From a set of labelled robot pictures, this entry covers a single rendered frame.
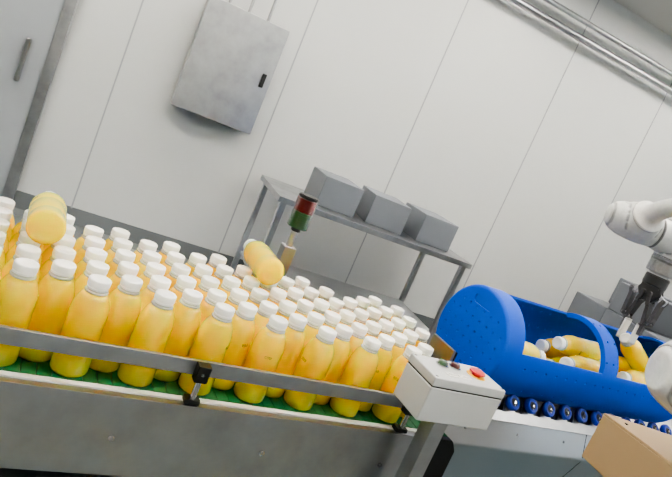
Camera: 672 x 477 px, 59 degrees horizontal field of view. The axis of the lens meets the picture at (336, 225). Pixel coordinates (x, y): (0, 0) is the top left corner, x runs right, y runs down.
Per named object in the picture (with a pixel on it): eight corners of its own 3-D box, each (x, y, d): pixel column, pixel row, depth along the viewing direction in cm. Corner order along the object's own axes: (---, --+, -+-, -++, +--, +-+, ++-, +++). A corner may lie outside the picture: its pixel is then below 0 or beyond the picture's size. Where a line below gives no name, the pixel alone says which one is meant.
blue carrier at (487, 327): (666, 441, 197) (710, 367, 192) (476, 408, 155) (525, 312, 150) (601, 391, 221) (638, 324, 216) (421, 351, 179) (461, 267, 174)
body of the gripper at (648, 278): (677, 283, 187) (663, 309, 189) (654, 272, 195) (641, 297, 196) (663, 277, 184) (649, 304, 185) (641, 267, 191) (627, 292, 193)
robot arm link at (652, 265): (663, 257, 194) (654, 273, 195) (646, 250, 190) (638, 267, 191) (688, 268, 187) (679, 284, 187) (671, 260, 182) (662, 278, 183)
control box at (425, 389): (486, 431, 129) (507, 390, 127) (415, 420, 119) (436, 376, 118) (460, 404, 137) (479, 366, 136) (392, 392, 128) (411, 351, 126)
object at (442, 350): (441, 392, 161) (460, 352, 159) (434, 391, 160) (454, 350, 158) (422, 373, 169) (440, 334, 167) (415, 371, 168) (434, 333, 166)
